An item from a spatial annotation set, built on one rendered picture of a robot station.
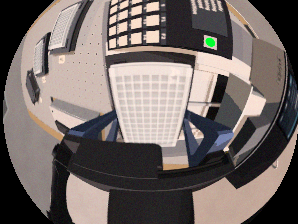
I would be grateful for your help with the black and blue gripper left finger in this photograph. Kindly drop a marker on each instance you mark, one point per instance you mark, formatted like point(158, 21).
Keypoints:
point(92, 128)

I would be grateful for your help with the white well plate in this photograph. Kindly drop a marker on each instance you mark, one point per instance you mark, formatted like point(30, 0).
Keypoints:
point(157, 121)
point(38, 53)
point(62, 27)

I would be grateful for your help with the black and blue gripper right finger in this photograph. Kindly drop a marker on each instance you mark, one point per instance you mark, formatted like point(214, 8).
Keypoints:
point(216, 137)

